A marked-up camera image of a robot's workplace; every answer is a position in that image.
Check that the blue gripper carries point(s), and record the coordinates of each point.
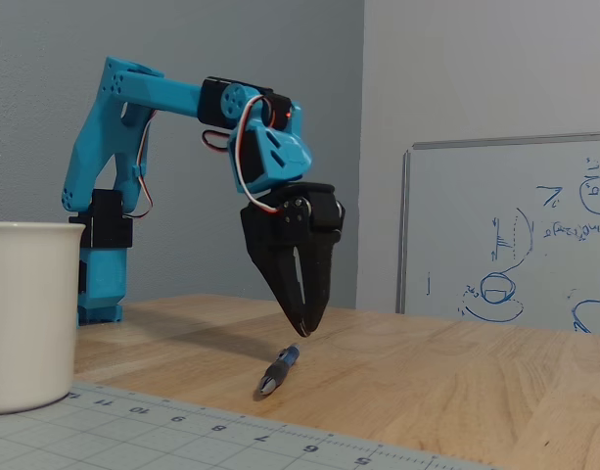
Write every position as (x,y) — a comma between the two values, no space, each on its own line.
(265,230)

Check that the dark blue pen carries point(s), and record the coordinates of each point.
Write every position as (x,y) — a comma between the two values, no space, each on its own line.
(280,369)

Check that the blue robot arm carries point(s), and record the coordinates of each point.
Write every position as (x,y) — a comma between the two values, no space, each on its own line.
(99,137)

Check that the whiteboard with blue drawings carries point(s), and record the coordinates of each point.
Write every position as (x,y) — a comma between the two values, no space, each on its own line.
(515,235)

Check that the white ceramic mug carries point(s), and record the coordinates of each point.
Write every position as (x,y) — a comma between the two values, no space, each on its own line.
(30,313)

